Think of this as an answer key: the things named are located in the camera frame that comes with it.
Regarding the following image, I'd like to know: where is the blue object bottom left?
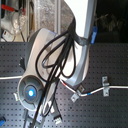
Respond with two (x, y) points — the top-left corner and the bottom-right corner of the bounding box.
(0, 117), (6, 126)

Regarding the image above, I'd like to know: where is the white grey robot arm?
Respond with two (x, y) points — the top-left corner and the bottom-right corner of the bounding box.
(17, 0), (97, 128)

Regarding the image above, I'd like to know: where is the metal cable clip middle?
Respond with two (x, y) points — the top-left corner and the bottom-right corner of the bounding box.
(71, 94), (79, 103)

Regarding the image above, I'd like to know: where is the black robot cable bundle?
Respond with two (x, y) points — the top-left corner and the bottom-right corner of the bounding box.
(34, 17), (88, 118)

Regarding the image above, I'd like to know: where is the metal cable clip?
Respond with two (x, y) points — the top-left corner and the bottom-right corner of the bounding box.
(102, 76), (110, 97)
(71, 94), (79, 103)

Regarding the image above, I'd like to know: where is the metal cable clip right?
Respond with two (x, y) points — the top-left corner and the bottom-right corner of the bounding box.
(102, 76), (110, 97)

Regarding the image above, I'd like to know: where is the blue connector plug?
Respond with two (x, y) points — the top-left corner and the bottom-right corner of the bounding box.
(91, 26), (98, 44)

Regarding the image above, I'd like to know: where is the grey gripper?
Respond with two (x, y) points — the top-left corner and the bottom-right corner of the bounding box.
(21, 105), (63, 128)

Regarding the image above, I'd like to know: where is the white cable with markings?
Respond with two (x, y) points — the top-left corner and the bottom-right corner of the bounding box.
(0, 75), (128, 98)

